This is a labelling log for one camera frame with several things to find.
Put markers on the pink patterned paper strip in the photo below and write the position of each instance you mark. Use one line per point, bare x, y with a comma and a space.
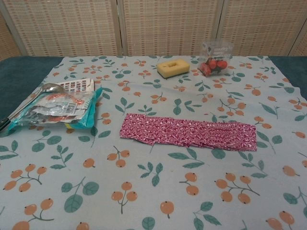
187, 131

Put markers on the yellow sponge with dark pad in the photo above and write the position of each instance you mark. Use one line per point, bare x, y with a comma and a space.
172, 68

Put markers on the floral berry print tablecloth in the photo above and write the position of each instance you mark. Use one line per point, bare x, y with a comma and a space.
153, 191

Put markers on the clear bag with red items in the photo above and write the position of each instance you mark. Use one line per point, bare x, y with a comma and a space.
216, 62

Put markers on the white blister pack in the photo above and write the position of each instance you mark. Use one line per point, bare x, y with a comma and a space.
75, 85

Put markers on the woven folding screen panel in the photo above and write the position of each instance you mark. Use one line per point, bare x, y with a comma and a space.
6, 40
266, 26
69, 26
170, 26

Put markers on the teal crumpled snack bag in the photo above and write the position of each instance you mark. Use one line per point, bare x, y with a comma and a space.
60, 107

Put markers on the metal spoon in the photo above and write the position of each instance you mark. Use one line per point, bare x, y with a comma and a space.
53, 88

